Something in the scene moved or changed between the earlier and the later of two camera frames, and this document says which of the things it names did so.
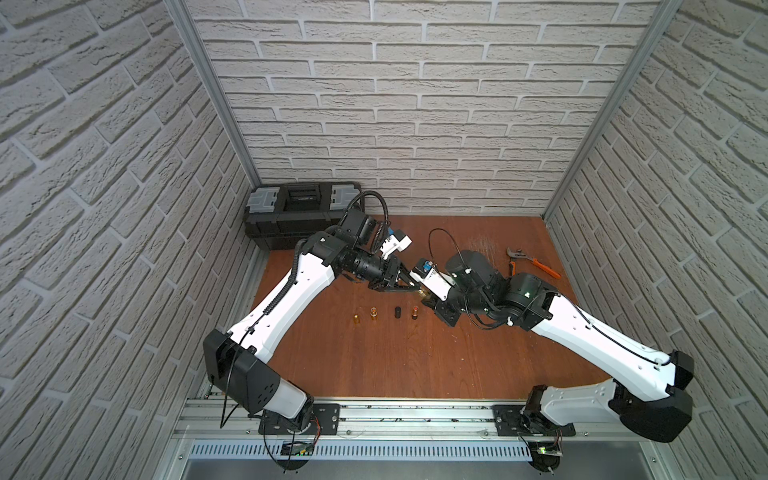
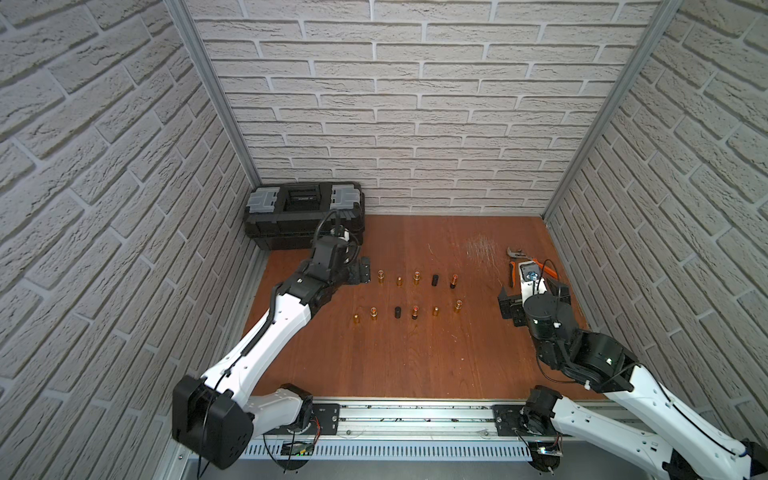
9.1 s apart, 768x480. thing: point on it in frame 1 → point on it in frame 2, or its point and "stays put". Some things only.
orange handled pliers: [519, 254] stays put
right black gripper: [447, 317] → [511, 306]
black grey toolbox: [281, 215] stays put
